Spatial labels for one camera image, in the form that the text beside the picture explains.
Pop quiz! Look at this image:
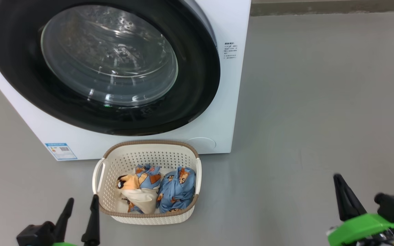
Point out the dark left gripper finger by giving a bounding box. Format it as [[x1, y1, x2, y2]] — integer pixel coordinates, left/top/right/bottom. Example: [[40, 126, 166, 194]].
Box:
[[54, 197, 75, 243], [81, 194, 101, 246]]

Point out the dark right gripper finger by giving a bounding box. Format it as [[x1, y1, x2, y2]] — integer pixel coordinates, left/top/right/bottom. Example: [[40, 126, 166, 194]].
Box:
[[333, 174, 367, 222]]

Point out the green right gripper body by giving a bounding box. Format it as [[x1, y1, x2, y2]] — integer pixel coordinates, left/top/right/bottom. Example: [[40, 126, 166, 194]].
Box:
[[327, 213, 394, 246]]

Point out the blue cream cartoon print garment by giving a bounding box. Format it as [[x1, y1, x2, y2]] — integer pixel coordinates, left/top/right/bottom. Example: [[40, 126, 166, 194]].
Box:
[[116, 164, 163, 214]]

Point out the black round glass washer door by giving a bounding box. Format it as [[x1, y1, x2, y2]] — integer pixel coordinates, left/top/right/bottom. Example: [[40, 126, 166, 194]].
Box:
[[0, 0, 221, 136]]

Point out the cream perforated laundry basket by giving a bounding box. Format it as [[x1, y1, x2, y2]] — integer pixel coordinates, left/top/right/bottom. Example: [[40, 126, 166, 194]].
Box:
[[92, 140, 202, 226]]

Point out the white front-load washing machine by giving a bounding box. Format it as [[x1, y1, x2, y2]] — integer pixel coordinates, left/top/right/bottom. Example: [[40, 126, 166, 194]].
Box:
[[0, 0, 252, 161]]

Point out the blue white energy label sticker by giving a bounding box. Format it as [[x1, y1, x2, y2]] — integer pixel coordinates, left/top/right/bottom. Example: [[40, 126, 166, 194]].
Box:
[[45, 143, 78, 161]]

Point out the printed text washer label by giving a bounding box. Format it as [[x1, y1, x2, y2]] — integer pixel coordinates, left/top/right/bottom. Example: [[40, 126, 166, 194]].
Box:
[[223, 42, 238, 59]]

